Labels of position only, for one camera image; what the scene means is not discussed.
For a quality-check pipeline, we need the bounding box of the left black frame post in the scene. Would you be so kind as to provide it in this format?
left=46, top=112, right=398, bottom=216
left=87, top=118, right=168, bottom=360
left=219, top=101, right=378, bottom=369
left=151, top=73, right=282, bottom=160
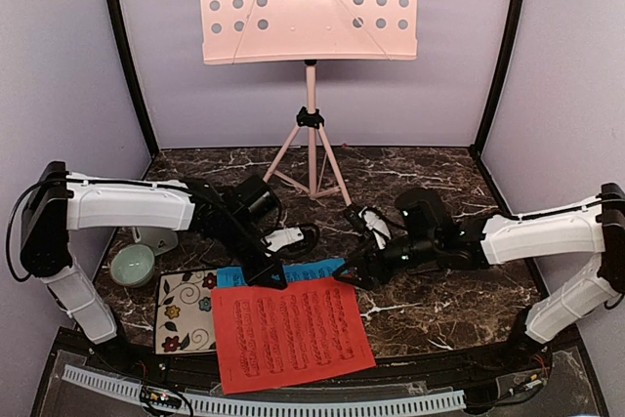
left=105, top=0, right=160, bottom=157

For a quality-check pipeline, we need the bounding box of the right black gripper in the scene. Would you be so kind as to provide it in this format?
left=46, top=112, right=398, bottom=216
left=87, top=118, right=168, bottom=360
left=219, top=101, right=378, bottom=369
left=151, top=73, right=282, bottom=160
left=333, top=232, right=439, bottom=291

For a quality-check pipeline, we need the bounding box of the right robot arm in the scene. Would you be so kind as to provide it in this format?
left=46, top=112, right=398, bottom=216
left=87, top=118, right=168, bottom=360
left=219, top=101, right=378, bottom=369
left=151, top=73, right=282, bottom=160
left=333, top=183, right=624, bottom=372

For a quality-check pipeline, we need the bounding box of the pale green bowl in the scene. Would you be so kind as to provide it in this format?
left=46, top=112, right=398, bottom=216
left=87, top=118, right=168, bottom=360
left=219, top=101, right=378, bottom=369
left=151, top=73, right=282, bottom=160
left=109, top=244, right=155, bottom=288

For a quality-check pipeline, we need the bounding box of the red sheet music paper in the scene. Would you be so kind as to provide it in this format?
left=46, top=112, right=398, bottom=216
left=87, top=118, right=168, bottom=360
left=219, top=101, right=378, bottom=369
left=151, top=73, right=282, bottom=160
left=212, top=277, right=376, bottom=395

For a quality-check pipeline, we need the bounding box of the black frame post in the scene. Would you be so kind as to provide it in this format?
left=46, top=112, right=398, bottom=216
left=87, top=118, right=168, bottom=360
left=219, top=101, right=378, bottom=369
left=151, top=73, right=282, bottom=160
left=471, top=0, right=524, bottom=158
left=105, top=0, right=160, bottom=157

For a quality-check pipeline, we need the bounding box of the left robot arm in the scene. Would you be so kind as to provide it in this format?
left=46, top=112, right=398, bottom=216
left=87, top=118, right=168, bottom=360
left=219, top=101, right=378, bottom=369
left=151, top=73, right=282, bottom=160
left=11, top=161, right=287, bottom=374

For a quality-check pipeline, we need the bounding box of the pink music stand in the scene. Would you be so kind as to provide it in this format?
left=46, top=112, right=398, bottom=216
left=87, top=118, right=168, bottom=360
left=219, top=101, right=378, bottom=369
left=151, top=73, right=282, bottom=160
left=200, top=0, right=418, bottom=204

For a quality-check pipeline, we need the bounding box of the blue sheet music paper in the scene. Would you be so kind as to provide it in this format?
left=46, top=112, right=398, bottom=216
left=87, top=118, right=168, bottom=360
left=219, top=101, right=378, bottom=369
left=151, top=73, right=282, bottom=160
left=216, top=258, right=345, bottom=288

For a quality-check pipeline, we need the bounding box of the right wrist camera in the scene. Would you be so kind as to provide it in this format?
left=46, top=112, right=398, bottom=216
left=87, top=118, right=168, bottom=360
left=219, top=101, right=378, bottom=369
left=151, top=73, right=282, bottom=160
left=343, top=204, right=392, bottom=249

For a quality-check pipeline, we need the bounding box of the floral square plate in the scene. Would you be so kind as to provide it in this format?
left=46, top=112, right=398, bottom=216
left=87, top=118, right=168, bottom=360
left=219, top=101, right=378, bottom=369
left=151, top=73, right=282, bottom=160
left=153, top=270, right=218, bottom=355

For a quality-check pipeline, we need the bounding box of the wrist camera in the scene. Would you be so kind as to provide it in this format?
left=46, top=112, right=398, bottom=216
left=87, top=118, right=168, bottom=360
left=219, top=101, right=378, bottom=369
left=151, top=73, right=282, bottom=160
left=263, top=224, right=320, bottom=259
left=343, top=204, right=392, bottom=249

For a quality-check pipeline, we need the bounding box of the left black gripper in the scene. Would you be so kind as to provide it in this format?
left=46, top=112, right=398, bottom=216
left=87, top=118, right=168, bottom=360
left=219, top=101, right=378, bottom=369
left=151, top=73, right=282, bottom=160
left=218, top=215, right=287, bottom=288

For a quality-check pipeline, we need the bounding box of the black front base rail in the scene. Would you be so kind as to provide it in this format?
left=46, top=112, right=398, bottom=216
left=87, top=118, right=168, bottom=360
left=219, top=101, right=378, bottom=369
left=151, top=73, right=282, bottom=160
left=31, top=321, right=607, bottom=416

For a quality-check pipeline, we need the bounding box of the white metronome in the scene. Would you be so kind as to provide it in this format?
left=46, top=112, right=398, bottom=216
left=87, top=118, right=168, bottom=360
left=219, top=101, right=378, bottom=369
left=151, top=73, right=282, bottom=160
left=131, top=227, right=179, bottom=256

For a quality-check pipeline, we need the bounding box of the right black frame post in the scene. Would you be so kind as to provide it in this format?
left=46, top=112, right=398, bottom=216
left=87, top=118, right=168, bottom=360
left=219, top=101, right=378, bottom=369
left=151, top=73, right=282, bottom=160
left=471, top=0, right=524, bottom=158

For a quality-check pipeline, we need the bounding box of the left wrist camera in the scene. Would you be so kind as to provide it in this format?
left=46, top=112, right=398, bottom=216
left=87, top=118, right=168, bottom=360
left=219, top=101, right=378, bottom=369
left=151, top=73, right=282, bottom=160
left=263, top=224, right=320, bottom=259

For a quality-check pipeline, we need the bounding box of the grey slotted cable duct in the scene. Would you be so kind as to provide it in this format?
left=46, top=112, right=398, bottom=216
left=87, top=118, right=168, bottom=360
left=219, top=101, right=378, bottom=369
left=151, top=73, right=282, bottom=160
left=62, top=365, right=466, bottom=416

